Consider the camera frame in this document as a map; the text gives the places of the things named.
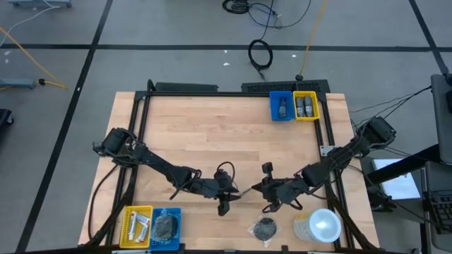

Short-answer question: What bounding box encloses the large yellow plastic basket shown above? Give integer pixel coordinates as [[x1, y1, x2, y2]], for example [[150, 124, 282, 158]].
[[118, 206, 153, 250]]

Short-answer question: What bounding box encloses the white lidded yellow canister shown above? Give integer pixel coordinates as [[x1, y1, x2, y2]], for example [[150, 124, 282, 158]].
[[292, 207, 343, 243]]

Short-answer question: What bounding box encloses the yellow floor cable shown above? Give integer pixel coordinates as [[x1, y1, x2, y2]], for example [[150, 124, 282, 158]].
[[0, 27, 68, 91]]

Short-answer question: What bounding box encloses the small yellow plastic basket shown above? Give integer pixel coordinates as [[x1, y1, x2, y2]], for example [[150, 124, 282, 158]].
[[292, 90, 321, 122]]

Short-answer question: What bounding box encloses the coiled black floor cable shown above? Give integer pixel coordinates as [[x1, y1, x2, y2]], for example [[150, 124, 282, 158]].
[[248, 39, 274, 80]]

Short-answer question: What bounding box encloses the black aluminium table frame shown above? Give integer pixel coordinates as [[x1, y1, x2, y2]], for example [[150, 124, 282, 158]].
[[78, 79, 381, 253]]

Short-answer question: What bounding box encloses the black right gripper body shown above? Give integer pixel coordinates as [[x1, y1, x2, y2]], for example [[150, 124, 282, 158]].
[[260, 162, 307, 214]]

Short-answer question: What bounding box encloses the yellow hanging cable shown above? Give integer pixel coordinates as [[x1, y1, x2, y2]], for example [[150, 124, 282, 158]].
[[299, 0, 328, 77]]

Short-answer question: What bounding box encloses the grey laptop keyboard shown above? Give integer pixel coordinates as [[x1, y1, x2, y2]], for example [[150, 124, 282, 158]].
[[425, 160, 452, 252]]

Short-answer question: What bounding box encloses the white paper sheet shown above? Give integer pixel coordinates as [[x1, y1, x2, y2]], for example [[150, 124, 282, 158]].
[[372, 158, 422, 201]]

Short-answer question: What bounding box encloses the black pad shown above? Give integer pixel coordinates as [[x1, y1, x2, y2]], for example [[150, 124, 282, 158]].
[[151, 207, 179, 244], [248, 215, 282, 248]]

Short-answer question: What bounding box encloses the black desk beam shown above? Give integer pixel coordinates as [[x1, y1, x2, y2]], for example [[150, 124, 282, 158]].
[[367, 143, 442, 184]]

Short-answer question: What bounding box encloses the small blue plastic basket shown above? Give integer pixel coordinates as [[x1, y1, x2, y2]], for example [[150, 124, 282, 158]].
[[269, 90, 296, 121]]

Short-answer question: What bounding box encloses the large blue plastic basket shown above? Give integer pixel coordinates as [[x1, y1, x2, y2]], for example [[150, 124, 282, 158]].
[[149, 207, 182, 252]]

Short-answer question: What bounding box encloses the grey floor base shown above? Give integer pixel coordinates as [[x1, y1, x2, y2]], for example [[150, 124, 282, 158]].
[[0, 78, 37, 90], [8, 0, 73, 8]]

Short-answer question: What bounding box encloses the black caster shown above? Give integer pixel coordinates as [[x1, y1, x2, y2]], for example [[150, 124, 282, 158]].
[[0, 108, 15, 128]]

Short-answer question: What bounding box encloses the black cable bundle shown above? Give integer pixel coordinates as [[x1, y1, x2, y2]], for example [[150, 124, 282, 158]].
[[222, 0, 250, 15]]

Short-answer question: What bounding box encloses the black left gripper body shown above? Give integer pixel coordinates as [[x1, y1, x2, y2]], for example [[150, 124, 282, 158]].
[[197, 169, 239, 217]]

